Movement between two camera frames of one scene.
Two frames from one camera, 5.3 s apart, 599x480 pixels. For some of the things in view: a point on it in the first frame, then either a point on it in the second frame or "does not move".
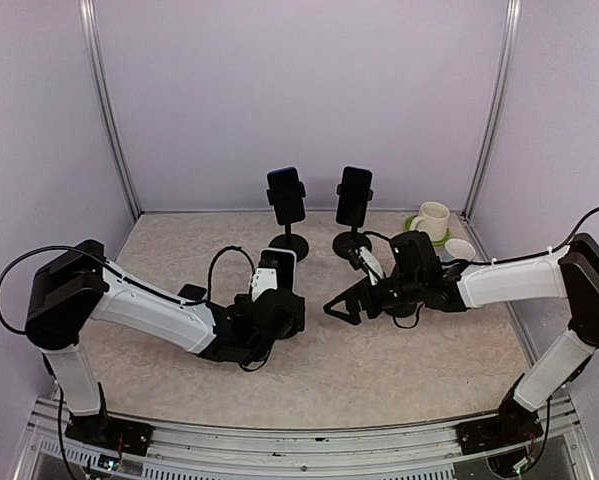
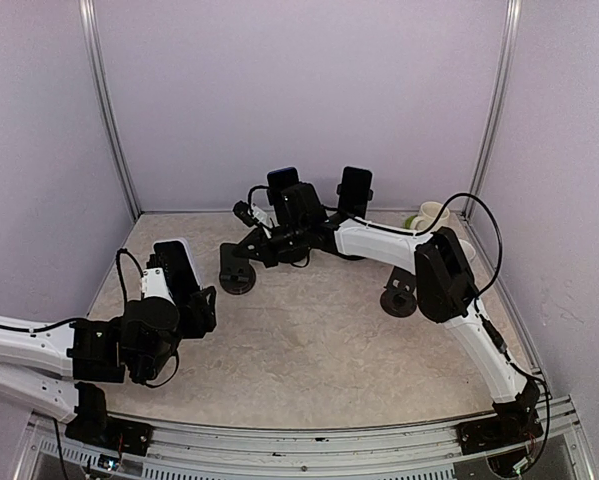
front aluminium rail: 426,452 does not move
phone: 284,260 -> 179,268
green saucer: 407,227 does not move
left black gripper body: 298,327 -> 198,321
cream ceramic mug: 432,218 does not move
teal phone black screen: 353,196 does not move
